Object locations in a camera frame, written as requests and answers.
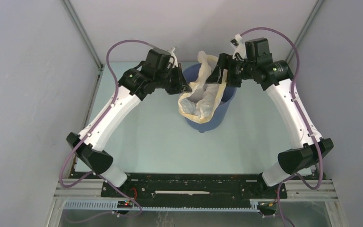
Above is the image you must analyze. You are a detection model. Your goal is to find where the translucent cream plastic trash bag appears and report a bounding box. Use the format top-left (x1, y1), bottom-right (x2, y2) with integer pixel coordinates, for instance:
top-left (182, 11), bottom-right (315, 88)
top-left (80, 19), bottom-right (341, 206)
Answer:
top-left (178, 51), bottom-right (227, 124)

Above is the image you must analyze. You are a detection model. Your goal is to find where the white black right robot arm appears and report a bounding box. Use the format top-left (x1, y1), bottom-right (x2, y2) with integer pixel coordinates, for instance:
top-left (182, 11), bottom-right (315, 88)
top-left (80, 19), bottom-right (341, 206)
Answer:
top-left (206, 35), bottom-right (334, 198)

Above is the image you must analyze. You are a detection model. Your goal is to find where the blue plastic trash bin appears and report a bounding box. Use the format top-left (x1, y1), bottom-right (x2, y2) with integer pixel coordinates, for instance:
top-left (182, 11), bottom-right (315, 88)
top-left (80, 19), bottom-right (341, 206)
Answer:
top-left (181, 63), bottom-right (237, 134)

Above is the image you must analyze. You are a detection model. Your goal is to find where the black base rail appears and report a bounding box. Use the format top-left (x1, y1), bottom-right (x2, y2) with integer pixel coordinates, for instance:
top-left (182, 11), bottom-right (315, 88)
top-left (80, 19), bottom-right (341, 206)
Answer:
top-left (101, 173), bottom-right (286, 207)

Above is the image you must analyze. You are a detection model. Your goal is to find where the aluminium frame post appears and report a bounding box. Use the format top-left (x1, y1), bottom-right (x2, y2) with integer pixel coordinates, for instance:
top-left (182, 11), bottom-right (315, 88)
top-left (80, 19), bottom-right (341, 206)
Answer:
top-left (61, 0), bottom-right (103, 70)
top-left (294, 0), bottom-right (326, 49)

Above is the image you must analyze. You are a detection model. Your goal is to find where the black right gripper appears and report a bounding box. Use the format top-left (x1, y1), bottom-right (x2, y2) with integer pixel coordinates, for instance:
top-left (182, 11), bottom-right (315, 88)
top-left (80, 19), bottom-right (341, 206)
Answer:
top-left (206, 52), bottom-right (257, 88)

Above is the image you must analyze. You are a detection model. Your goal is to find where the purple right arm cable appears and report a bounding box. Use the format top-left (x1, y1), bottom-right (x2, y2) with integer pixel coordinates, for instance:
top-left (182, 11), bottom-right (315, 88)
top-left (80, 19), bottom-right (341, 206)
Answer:
top-left (239, 27), bottom-right (323, 227)

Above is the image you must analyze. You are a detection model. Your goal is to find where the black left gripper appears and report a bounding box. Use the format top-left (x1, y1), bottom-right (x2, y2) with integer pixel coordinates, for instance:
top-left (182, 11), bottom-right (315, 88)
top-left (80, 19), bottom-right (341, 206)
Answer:
top-left (155, 63), bottom-right (192, 95)

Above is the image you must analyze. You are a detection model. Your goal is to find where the white slotted cable duct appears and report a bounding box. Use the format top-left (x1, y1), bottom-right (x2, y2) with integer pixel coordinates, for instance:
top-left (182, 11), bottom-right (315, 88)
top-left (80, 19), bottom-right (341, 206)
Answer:
top-left (63, 199), bottom-right (277, 212)

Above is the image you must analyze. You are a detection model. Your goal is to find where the left aluminium frame post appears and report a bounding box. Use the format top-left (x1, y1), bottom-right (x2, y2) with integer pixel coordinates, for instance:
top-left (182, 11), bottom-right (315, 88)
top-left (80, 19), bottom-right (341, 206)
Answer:
top-left (61, 0), bottom-right (103, 70)

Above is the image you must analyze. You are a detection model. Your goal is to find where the right aluminium frame post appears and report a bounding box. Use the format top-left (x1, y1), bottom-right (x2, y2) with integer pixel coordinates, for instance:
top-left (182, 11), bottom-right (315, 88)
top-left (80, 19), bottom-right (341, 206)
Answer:
top-left (294, 0), bottom-right (326, 49)

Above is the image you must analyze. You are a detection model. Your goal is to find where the aluminium base extrusion rail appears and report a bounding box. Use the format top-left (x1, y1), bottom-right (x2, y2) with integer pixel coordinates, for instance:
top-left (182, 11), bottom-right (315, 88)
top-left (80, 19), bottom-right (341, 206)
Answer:
top-left (54, 179), bottom-right (338, 202)

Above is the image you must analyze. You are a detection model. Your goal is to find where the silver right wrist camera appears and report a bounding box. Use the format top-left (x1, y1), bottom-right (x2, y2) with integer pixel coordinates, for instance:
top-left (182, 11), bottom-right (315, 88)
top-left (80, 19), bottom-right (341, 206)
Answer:
top-left (230, 34), bottom-right (246, 60)

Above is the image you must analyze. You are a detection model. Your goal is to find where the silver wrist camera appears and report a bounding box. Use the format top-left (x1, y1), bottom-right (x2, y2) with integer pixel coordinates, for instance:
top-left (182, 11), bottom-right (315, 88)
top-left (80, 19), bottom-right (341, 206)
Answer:
top-left (167, 47), bottom-right (179, 69)
top-left (230, 34), bottom-right (246, 60)

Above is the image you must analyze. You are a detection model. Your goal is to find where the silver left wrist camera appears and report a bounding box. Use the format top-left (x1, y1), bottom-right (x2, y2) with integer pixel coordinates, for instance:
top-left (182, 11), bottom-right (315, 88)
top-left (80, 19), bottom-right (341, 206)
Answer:
top-left (167, 47), bottom-right (179, 69)

